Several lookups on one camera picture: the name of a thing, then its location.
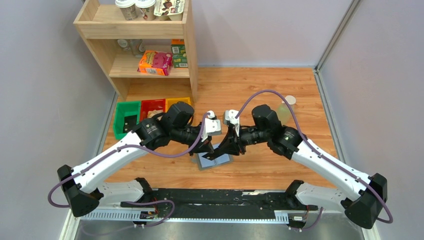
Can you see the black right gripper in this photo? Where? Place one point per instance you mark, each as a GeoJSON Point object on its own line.
{"type": "Point", "coordinates": [229, 145]}

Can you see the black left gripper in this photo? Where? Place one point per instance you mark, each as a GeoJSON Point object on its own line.
{"type": "Point", "coordinates": [206, 146]}

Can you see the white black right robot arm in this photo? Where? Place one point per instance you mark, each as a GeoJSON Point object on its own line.
{"type": "Point", "coordinates": [358, 195]}

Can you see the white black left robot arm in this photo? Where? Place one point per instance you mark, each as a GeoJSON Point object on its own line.
{"type": "Point", "coordinates": [83, 185]}

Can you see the black card in green bin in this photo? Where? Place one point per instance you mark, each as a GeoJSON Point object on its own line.
{"type": "Point", "coordinates": [129, 123]}

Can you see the yellow plastic bin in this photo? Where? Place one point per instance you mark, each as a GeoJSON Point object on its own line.
{"type": "Point", "coordinates": [174, 100]}

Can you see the red plastic bin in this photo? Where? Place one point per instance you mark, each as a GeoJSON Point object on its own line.
{"type": "Point", "coordinates": [152, 107]}

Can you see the green plastic bin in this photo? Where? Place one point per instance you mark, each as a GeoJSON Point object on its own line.
{"type": "Point", "coordinates": [124, 109]}

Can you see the orange pink snack box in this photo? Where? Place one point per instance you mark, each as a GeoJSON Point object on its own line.
{"type": "Point", "coordinates": [156, 63]}

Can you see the green carton box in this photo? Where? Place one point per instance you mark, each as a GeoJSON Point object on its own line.
{"type": "Point", "coordinates": [179, 54]}

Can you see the green liquid bottle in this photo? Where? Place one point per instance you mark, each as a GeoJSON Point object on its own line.
{"type": "Point", "coordinates": [283, 112]}

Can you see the wooden shelf unit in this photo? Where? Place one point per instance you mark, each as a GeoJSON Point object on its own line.
{"type": "Point", "coordinates": [118, 44]}

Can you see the clear glass jar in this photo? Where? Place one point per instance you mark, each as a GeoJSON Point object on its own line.
{"type": "Point", "coordinates": [137, 47]}

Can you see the chocolate pudding pack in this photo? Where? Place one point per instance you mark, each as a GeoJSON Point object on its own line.
{"type": "Point", "coordinates": [169, 9]}

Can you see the white lid paper cup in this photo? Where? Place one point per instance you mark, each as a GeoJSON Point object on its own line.
{"type": "Point", "coordinates": [127, 8]}

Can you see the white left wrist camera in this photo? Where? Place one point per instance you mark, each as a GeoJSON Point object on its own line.
{"type": "Point", "coordinates": [210, 126]}

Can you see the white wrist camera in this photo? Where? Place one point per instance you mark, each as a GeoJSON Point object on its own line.
{"type": "Point", "coordinates": [210, 126]}
{"type": "Point", "coordinates": [232, 121]}

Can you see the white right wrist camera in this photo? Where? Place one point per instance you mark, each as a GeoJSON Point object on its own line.
{"type": "Point", "coordinates": [232, 121]}

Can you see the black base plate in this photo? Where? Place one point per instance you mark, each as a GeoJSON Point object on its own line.
{"type": "Point", "coordinates": [222, 203]}

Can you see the aluminium frame rail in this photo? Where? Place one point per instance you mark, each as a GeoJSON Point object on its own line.
{"type": "Point", "coordinates": [140, 206]}

